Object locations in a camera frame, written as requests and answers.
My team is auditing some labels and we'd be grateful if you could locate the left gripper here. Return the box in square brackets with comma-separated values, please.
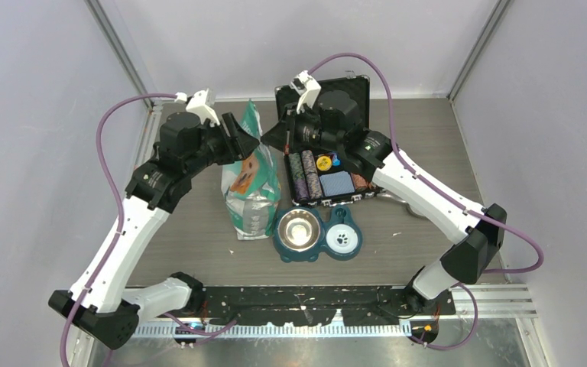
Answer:
[185, 112, 258, 177]

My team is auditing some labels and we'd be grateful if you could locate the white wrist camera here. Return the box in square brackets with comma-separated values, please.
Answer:
[290, 70, 321, 113]
[174, 89, 221, 127]

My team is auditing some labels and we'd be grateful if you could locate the teal double pet bowl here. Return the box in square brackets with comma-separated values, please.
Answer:
[273, 205, 363, 263]

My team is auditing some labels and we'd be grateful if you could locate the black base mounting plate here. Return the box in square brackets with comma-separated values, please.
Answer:
[170, 285, 456, 326]

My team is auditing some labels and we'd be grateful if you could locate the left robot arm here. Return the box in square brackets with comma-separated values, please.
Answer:
[49, 112, 260, 350]

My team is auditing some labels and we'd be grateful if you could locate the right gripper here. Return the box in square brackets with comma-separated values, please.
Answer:
[261, 103, 342, 155]

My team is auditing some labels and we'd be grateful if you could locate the yellow big blind button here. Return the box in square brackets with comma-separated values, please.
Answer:
[316, 155, 332, 172]

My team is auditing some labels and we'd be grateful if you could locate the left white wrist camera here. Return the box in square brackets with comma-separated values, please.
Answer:
[174, 89, 221, 127]

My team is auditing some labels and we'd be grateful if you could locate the black poker chip case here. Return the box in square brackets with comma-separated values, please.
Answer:
[275, 75, 383, 207]

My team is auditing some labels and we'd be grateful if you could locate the green pet food bag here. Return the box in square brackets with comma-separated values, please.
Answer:
[221, 99, 281, 242]

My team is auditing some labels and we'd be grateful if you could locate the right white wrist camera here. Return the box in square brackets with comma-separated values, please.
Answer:
[290, 70, 321, 113]

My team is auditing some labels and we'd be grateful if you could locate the blue card deck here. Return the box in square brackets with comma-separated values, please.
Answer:
[319, 171, 355, 196]

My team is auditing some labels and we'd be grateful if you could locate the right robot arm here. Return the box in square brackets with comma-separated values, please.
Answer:
[261, 91, 507, 314]

